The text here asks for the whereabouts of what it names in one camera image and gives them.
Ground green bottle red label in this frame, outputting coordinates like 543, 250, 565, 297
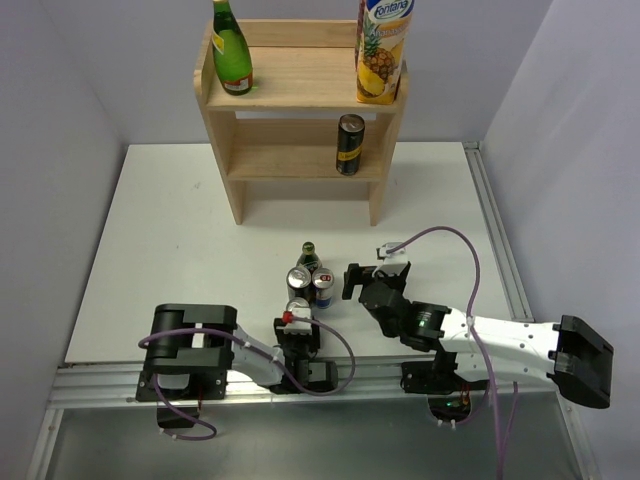
296, 241, 322, 274

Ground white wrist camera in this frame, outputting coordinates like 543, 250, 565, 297
374, 242, 410, 278
280, 307, 313, 336

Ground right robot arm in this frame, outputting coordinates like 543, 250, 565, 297
342, 263, 614, 409

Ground blue silver energy can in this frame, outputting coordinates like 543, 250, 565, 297
312, 268, 334, 309

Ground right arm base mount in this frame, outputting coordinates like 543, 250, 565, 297
400, 361, 472, 427

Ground green Perrier glass bottle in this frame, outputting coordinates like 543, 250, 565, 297
212, 0, 253, 96

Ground silver energy drink can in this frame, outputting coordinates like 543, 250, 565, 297
285, 297, 312, 319

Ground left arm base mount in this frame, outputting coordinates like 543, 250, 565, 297
135, 370, 227, 433

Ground pineapple juice carton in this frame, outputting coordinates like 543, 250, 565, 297
355, 0, 415, 105

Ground wooden two-tier shelf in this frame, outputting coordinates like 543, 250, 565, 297
193, 19, 409, 225

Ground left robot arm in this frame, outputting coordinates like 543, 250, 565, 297
135, 298, 338, 402

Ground dark black yellow can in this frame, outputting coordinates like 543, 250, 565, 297
336, 114, 365, 176

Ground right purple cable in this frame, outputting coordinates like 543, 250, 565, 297
394, 225, 521, 480

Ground black beverage can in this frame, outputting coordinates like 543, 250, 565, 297
285, 265, 313, 303

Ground aluminium side rail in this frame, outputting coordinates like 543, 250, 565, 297
462, 142, 534, 323

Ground aluminium front rail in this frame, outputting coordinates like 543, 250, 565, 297
47, 357, 416, 409

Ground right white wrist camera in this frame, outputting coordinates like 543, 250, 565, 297
374, 242, 410, 278

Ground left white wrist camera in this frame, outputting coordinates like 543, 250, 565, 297
280, 307, 313, 336

